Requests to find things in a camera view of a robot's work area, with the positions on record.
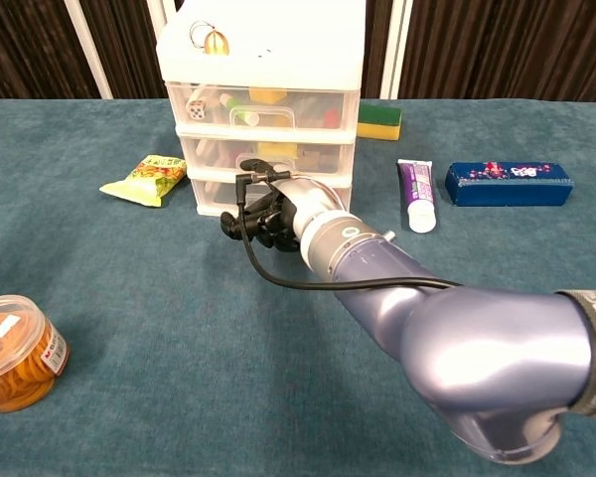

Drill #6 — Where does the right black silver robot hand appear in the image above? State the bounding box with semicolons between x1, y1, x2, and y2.
220;157;352;252

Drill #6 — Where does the clear lowest drawer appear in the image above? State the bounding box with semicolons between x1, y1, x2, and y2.
189;176;353;216

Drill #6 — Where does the white plastic drawer cabinet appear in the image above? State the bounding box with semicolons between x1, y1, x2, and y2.
156;0;368;219

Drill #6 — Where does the clear highest drawer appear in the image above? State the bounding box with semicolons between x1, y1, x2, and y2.
166;81;362;133

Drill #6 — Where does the green yellow sponge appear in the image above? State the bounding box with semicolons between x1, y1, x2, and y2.
356;103;403;142

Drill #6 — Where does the yellow toy block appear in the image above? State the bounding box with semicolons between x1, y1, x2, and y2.
248;87;288;104

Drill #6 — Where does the green white marker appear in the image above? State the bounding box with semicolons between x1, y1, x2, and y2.
220;93;260;125

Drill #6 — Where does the purple toothpaste tube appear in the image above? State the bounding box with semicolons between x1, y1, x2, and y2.
395;158;437;235

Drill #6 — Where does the yellow-green snack packet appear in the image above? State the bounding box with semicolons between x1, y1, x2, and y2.
98;154;188;209

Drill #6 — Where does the teal table cloth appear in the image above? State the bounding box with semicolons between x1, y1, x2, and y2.
0;97;596;477

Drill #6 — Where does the dark blue printed box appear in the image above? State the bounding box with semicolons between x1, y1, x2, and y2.
444;160;575;207

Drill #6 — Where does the dark brown pleated curtain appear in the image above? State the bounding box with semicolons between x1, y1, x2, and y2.
0;0;596;105

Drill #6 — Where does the clear jar of rubber bands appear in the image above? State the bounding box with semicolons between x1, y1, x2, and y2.
0;294;71;413

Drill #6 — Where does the white frame post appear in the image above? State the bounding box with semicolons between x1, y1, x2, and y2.
63;0;114;99
379;0;414;99
146;0;180;49

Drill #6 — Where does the gold bell with red ring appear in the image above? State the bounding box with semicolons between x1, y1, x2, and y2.
188;19;231;57

